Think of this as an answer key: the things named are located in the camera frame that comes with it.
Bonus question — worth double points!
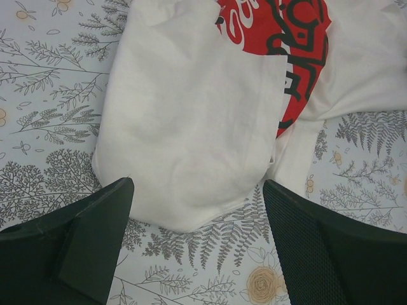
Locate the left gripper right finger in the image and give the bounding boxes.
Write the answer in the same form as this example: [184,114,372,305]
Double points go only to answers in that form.
[263,180,406,304]

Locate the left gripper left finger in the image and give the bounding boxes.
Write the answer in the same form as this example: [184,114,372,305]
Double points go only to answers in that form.
[1,178,134,304]

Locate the white t-shirt red print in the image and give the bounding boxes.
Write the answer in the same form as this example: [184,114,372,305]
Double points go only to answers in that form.
[92,1,406,232]

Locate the floral patterned table mat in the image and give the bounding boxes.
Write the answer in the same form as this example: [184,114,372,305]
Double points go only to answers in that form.
[1,1,406,304]

